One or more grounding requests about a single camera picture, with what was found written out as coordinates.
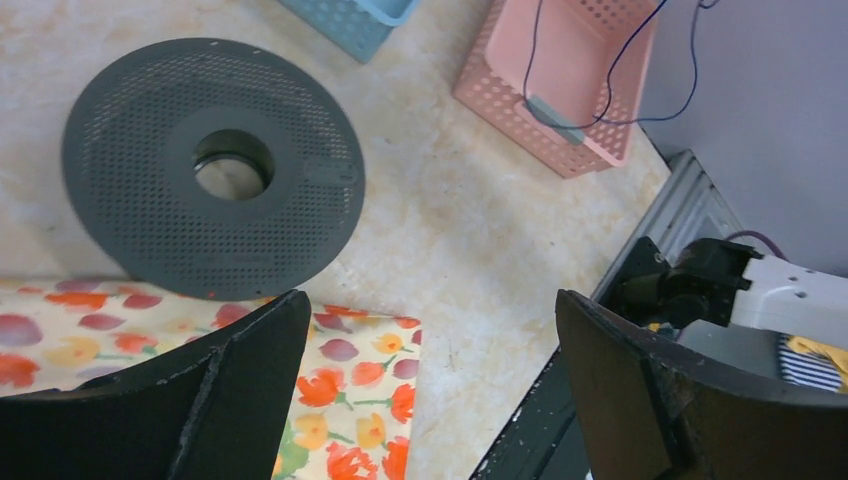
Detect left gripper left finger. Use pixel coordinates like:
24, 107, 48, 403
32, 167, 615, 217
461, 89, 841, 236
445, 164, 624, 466
1, 290, 312, 479

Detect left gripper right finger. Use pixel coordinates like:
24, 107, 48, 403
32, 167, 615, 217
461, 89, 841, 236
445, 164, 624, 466
555, 290, 847, 479

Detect dark grey cable spool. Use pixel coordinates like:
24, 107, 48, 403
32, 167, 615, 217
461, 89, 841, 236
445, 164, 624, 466
61, 38, 366, 301

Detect thin blue cable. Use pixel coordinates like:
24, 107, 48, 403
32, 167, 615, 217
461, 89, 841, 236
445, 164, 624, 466
521, 0, 720, 131

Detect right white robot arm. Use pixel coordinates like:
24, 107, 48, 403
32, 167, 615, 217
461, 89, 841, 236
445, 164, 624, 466
601, 237, 847, 342

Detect floral orange cloth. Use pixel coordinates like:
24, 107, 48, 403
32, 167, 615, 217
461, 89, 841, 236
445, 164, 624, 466
1, 280, 422, 479

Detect pink plastic basket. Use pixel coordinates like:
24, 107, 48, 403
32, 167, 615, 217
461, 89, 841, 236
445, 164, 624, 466
453, 0, 658, 178

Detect blue plastic basket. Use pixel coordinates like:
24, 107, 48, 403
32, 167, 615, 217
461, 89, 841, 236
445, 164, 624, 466
279, 0, 420, 64

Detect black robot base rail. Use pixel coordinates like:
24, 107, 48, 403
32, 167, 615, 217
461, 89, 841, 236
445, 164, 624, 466
470, 350, 590, 480

